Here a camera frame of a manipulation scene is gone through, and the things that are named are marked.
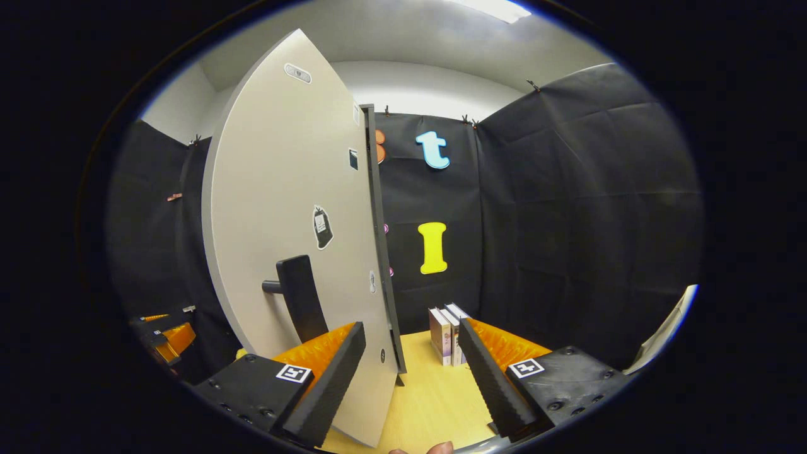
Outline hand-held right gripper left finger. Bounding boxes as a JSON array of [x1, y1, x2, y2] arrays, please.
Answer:
[[192, 322, 366, 448]]

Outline white panel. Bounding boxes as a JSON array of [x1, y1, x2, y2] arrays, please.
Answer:
[[624, 284, 699, 376]]

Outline long ceiling light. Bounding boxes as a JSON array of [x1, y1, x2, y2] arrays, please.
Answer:
[[444, 0, 531, 25]]

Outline black door handle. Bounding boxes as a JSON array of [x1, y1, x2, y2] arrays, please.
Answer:
[[262, 255, 330, 344]]

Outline black backdrop cloth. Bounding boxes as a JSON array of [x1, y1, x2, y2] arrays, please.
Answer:
[[106, 62, 704, 379]]

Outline beige cabinet door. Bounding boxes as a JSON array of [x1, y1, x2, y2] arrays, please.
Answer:
[[202, 28, 405, 448]]

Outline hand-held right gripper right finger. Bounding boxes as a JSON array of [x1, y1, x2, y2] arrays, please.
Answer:
[[458, 317, 631, 441]]

